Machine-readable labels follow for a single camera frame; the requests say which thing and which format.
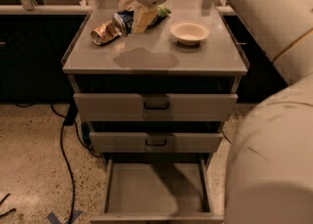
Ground black cable floor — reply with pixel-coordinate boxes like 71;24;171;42
14;102;102;224
221;131;233;145

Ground blue pepsi can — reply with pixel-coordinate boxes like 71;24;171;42
112;10;134;36

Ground middle grey drawer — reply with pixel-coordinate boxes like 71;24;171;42
90;132;222;154

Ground top grey drawer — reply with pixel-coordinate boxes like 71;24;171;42
73;93;238;121

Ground blue tape on floor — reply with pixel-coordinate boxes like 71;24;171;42
46;209;84;224

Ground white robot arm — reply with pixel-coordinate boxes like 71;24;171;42
224;0;313;224

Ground open bottom grey drawer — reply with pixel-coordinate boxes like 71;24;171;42
90;157;224;224

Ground black cable left floor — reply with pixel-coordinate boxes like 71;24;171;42
14;102;102;224

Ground black cable right floor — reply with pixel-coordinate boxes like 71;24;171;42
221;131;233;145

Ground dark counter cabinets behind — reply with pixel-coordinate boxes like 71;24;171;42
0;15;287;104

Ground crushed gold soda can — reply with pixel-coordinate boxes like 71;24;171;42
91;20;118;46

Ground grey drawer cabinet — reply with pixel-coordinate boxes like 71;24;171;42
64;0;247;224

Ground white paper bowl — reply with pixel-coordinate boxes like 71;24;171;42
170;21;210;46

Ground green chip bag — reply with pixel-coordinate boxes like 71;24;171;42
150;5;171;26

